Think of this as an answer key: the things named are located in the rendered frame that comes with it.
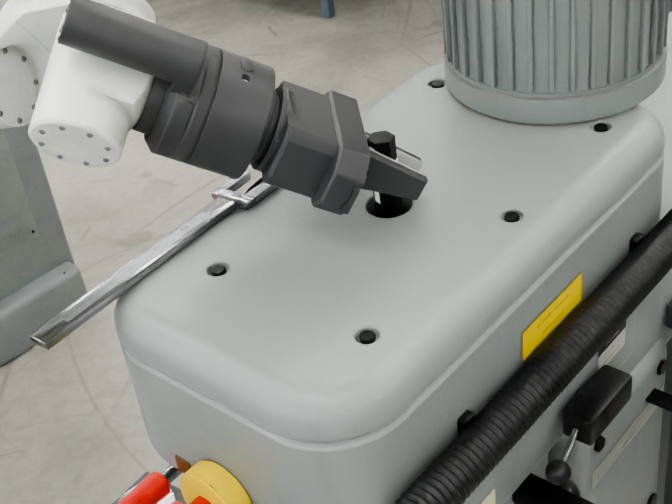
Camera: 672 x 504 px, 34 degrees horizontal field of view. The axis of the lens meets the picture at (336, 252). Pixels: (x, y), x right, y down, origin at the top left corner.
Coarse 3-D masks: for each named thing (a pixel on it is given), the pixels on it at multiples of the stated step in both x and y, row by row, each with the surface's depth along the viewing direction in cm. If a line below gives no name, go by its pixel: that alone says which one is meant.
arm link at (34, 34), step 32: (32, 0) 79; (64, 0) 78; (96, 0) 77; (128, 0) 77; (0, 32) 79; (32, 32) 81; (0, 64) 81; (32, 64) 84; (0, 96) 80; (32, 96) 83; (0, 128) 82
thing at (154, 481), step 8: (152, 472) 91; (168, 472) 92; (176, 472) 92; (144, 480) 91; (152, 480) 90; (160, 480) 91; (168, 480) 92; (136, 488) 90; (144, 488) 90; (152, 488) 90; (160, 488) 90; (168, 488) 91; (128, 496) 89; (136, 496) 89; (144, 496) 90; (152, 496) 90; (160, 496) 90
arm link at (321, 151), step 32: (224, 64) 78; (256, 64) 80; (224, 96) 77; (256, 96) 78; (288, 96) 80; (320, 96) 85; (224, 128) 77; (256, 128) 78; (288, 128) 78; (320, 128) 80; (352, 128) 82; (192, 160) 79; (224, 160) 79; (256, 160) 82; (288, 160) 79; (320, 160) 79; (352, 160) 79; (320, 192) 80; (352, 192) 79
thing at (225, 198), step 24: (216, 192) 90; (264, 192) 90; (192, 216) 88; (216, 216) 88; (168, 240) 85; (192, 240) 86; (144, 264) 83; (96, 288) 81; (120, 288) 81; (72, 312) 79; (96, 312) 80; (48, 336) 77
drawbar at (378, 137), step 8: (376, 136) 84; (384, 136) 84; (392, 136) 83; (368, 144) 84; (376, 144) 83; (384, 144) 83; (392, 144) 83; (384, 152) 83; (392, 152) 84; (384, 200) 86; (392, 200) 86; (400, 200) 87; (376, 208) 87; (384, 208) 86; (392, 208) 86; (400, 208) 87; (376, 216) 88; (384, 216) 87; (392, 216) 87
